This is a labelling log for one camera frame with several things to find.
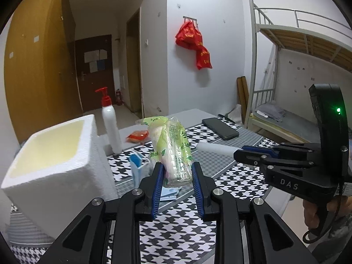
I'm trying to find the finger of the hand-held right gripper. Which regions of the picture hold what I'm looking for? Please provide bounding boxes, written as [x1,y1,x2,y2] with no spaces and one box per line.
[234,149,311,169]
[243,142,322,156]

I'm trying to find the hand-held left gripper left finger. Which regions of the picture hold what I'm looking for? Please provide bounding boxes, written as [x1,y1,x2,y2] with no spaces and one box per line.
[37,162,165,264]

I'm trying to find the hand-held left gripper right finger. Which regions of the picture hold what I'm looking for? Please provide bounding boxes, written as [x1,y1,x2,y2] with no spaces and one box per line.
[192,162,314,264]

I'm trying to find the green printed plastic packet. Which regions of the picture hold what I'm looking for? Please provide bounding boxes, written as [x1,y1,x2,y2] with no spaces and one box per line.
[135,116,193,187]

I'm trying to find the white foam box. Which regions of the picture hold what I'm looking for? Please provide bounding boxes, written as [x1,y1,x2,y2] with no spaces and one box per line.
[1,114,119,244]

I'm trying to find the person's right hand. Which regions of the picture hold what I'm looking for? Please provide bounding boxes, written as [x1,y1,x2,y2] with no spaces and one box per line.
[302,195,344,234]

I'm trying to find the houndstooth tablecloth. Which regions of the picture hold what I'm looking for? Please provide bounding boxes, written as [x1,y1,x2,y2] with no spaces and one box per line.
[8,122,275,264]

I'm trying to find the grey clothing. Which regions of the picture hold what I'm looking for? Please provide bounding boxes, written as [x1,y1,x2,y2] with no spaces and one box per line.
[254,102,286,123]

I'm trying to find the black smartphone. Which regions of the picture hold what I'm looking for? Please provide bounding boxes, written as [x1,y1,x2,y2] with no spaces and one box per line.
[202,117,239,140]

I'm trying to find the white plastic bag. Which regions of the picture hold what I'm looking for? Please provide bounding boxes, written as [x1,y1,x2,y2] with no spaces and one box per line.
[228,104,243,121]

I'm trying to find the wooden planks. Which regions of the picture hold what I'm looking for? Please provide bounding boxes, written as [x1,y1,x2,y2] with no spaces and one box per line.
[237,76,249,121]

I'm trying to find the red snack packet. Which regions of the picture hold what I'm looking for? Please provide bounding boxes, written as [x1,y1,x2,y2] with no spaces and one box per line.
[126,130,149,143]

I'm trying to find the white pump bottle red cap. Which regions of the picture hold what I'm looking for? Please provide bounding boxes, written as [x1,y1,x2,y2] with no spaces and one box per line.
[95,87,123,154]

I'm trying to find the red plastic bag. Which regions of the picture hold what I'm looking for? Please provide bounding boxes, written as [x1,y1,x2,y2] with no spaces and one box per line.
[196,45,213,70]
[175,19,203,49]

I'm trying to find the metal bunk bed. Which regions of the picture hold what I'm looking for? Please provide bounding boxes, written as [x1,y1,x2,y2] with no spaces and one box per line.
[248,0,352,143]

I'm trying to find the dark brown door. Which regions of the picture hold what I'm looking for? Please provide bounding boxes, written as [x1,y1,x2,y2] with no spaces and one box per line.
[75,35,115,113]

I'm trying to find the blue paper notice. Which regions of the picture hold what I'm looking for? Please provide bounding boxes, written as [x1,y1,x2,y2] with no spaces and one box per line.
[89,60,106,73]

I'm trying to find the wooden wardrobe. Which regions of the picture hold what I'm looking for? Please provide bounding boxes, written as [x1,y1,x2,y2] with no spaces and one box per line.
[5,0,83,143]

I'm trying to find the wooden door frame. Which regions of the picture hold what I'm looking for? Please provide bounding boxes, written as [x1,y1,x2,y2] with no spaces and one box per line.
[126,7,143,113]

